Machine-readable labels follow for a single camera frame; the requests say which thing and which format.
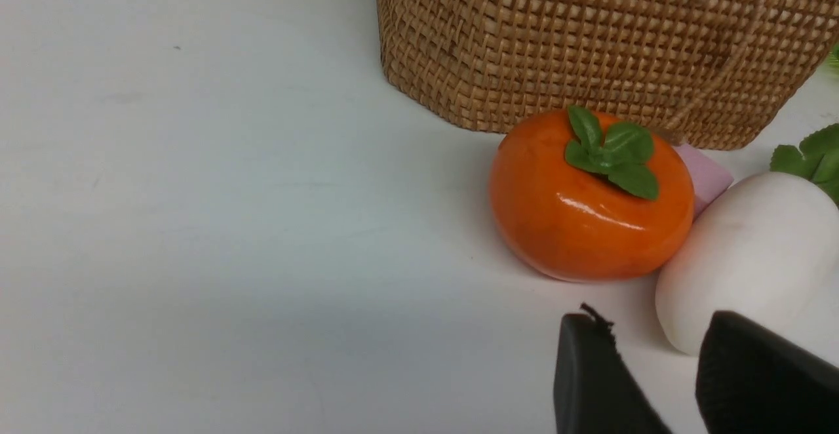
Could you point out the orange toy persimmon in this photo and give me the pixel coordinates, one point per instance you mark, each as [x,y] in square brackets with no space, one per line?
[583,196]

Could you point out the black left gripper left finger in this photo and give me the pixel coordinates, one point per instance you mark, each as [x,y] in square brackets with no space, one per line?
[593,390]

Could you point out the woven wicker basket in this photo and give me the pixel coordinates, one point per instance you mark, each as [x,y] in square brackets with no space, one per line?
[713,73]

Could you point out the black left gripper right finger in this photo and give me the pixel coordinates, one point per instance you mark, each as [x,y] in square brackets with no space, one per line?
[752,380]

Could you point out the pink foam cube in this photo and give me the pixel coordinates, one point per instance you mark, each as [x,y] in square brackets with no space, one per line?
[709,179]

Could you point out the white toy radish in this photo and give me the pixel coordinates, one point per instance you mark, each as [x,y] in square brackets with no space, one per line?
[761,249]

